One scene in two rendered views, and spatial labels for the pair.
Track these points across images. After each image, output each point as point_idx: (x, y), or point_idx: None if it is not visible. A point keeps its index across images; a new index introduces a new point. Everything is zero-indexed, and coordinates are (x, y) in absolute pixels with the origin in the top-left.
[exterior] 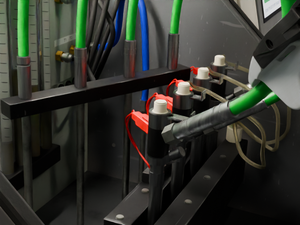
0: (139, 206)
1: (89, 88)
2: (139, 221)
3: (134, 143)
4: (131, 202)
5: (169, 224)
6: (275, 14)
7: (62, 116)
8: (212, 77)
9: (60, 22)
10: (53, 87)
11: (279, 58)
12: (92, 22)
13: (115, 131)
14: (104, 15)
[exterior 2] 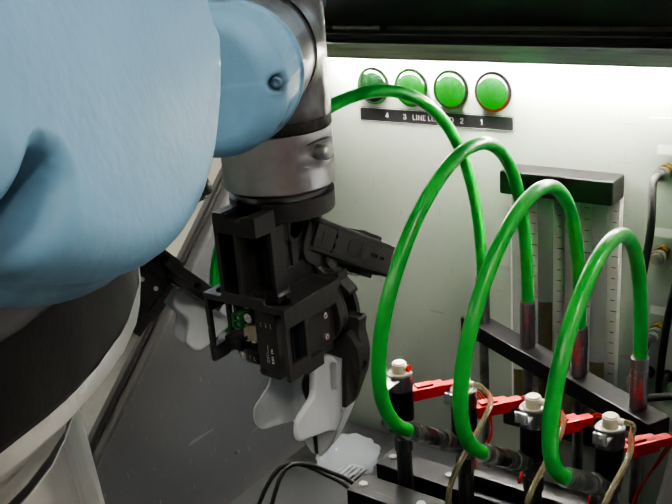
0: (415, 470)
1: (522, 351)
2: (395, 475)
3: (490, 431)
4: (423, 465)
5: (374, 487)
6: None
7: (671, 416)
8: (532, 414)
9: (668, 286)
10: (650, 365)
11: (191, 297)
12: None
13: None
14: (668, 297)
